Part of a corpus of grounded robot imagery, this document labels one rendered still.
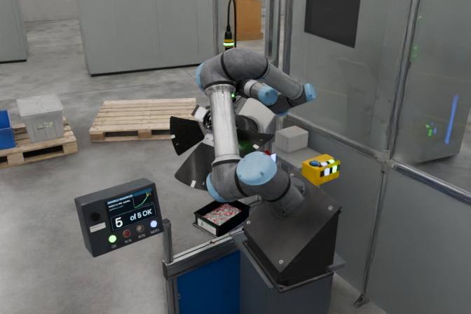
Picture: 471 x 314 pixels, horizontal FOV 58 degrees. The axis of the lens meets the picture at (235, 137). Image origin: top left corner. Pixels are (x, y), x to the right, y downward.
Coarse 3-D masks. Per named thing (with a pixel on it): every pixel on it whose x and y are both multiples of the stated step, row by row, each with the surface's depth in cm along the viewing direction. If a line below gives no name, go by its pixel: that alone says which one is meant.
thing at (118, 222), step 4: (116, 216) 144; (120, 216) 144; (124, 216) 145; (112, 220) 143; (116, 220) 144; (120, 220) 144; (124, 220) 145; (112, 224) 143; (116, 224) 144; (120, 224) 145; (124, 224) 145; (112, 228) 143; (116, 228) 144; (120, 228) 145
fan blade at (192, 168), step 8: (200, 144) 215; (192, 152) 215; (200, 152) 214; (208, 152) 214; (192, 160) 214; (200, 160) 213; (208, 160) 213; (184, 168) 214; (192, 168) 212; (200, 168) 212; (208, 168) 212; (176, 176) 214; (184, 176) 212; (192, 176) 212; (200, 176) 211; (200, 184) 210
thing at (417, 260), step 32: (352, 160) 244; (352, 192) 250; (416, 192) 212; (352, 224) 256; (384, 224) 235; (416, 224) 217; (448, 224) 202; (352, 256) 263; (384, 256) 241; (416, 256) 222; (448, 256) 206; (384, 288) 246; (416, 288) 227; (448, 288) 210
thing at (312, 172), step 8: (312, 160) 206; (320, 160) 206; (328, 160) 206; (304, 168) 204; (312, 168) 199; (320, 168) 198; (304, 176) 205; (312, 176) 201; (328, 176) 203; (336, 176) 207
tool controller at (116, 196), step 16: (96, 192) 149; (112, 192) 146; (128, 192) 145; (144, 192) 148; (80, 208) 140; (96, 208) 140; (112, 208) 143; (128, 208) 146; (144, 208) 149; (80, 224) 147; (96, 224) 140; (128, 224) 146; (144, 224) 150; (160, 224) 153; (96, 240) 141; (128, 240) 147; (96, 256) 141
